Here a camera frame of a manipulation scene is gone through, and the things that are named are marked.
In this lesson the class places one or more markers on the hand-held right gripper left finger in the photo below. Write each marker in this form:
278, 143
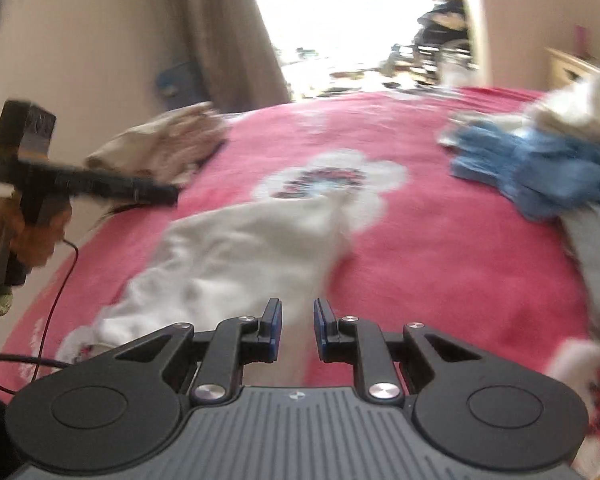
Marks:
275, 330

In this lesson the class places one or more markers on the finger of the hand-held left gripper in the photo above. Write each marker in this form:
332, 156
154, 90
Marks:
130, 187

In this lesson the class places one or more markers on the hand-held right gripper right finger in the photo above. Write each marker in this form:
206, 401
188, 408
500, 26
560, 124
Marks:
321, 332

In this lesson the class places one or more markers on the white sweatshirt with bear print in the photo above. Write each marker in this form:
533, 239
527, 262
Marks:
230, 260

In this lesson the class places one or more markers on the person's left hand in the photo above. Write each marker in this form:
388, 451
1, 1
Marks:
40, 240

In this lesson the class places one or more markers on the beige garment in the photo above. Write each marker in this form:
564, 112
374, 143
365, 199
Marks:
145, 145

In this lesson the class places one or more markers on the pink floral blanket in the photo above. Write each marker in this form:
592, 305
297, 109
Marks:
430, 260

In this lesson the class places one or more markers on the beige curtain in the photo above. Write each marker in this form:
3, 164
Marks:
220, 30

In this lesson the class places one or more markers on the blue garment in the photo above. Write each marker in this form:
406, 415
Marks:
530, 165

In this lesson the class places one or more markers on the white floral cloth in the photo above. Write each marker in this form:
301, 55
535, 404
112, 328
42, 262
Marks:
595, 400

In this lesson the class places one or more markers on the grey garment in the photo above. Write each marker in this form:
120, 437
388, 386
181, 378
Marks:
597, 260

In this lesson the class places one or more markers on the cream white garment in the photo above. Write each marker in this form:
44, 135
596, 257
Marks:
580, 105

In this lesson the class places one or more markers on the cream nightstand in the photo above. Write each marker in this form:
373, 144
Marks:
570, 67

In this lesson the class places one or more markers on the pink cup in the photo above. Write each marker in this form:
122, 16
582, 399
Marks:
581, 35

